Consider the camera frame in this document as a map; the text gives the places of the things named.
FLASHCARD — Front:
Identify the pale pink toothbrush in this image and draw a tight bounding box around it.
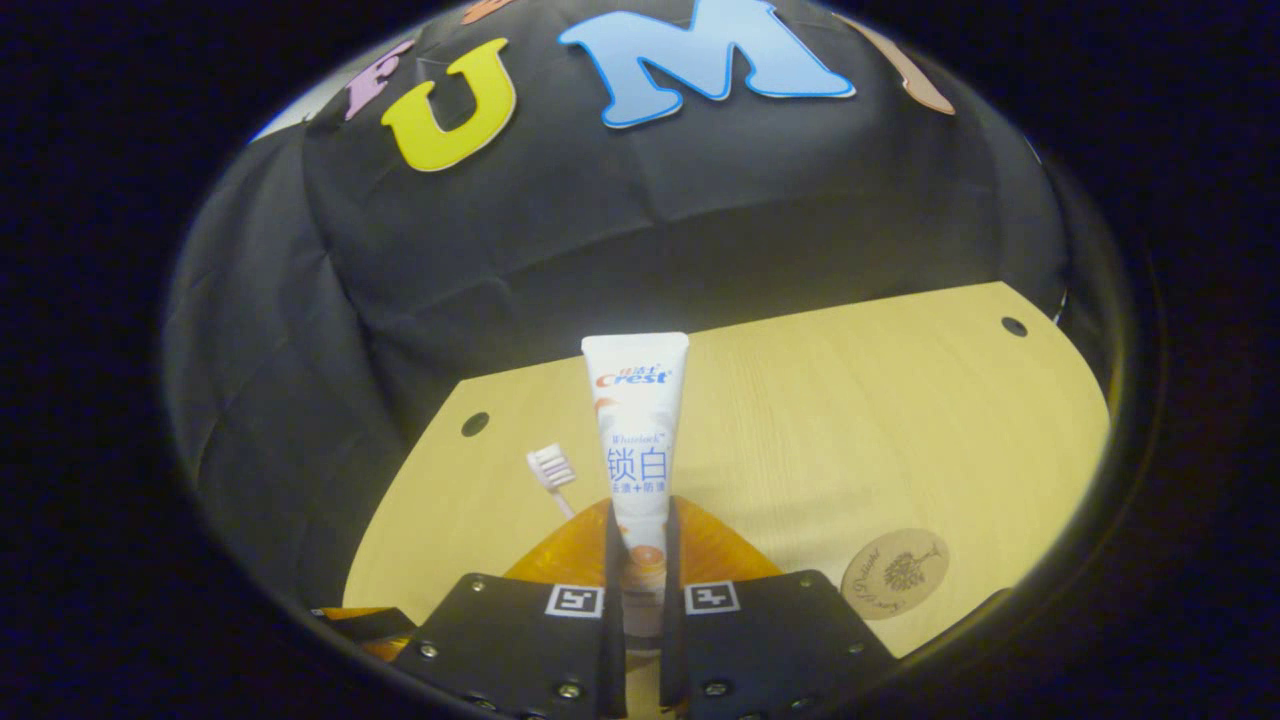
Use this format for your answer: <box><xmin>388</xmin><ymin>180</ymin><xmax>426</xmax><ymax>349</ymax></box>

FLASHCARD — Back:
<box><xmin>526</xmin><ymin>444</ymin><xmax>579</xmax><ymax>521</ymax></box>

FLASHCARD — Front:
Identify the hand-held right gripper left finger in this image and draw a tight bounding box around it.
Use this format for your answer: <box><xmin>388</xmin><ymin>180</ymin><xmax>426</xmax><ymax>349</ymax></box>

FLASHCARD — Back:
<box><xmin>390</xmin><ymin>496</ymin><xmax>629</xmax><ymax>720</ymax></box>

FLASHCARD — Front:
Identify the black backdrop cloth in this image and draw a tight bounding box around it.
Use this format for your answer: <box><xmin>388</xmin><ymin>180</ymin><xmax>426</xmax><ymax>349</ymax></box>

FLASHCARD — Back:
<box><xmin>163</xmin><ymin>0</ymin><xmax>1076</xmax><ymax>611</ymax></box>

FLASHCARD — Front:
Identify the white toothpaste tube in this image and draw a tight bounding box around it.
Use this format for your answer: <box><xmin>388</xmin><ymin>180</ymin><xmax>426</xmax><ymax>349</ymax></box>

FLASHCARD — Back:
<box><xmin>581</xmin><ymin>332</ymin><xmax>690</xmax><ymax>656</ymax></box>

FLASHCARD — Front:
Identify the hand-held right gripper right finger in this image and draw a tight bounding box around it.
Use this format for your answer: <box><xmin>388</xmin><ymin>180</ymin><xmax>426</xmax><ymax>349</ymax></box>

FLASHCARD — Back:
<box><xmin>658</xmin><ymin>495</ymin><xmax>900</xmax><ymax>720</ymax></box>

